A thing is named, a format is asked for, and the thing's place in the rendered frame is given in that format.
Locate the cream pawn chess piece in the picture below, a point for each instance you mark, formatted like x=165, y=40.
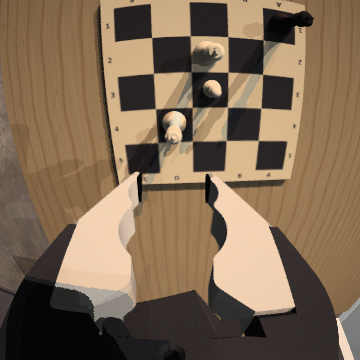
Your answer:
x=214, y=91

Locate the white chess piece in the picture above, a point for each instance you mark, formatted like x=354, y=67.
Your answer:
x=173, y=123
x=213, y=52

